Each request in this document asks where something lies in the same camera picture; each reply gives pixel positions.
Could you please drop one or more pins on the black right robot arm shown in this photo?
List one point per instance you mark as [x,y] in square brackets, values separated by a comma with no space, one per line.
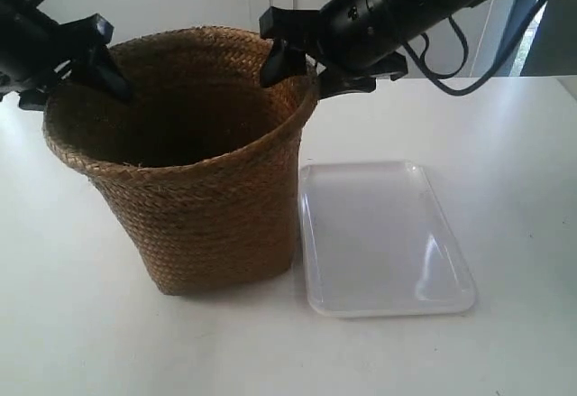
[424,14]

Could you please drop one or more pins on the brown woven straw basket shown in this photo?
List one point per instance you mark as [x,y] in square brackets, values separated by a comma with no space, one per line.
[201,167]

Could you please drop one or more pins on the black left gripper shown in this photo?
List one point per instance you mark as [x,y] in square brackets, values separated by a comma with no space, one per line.
[34,48]

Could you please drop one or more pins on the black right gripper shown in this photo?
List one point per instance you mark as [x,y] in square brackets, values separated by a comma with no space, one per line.
[356,40]

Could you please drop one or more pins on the white rectangular plastic tray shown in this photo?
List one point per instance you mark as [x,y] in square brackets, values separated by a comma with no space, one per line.
[376,243]

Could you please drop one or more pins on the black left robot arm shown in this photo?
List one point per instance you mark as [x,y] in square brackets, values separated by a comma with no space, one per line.
[38,53]

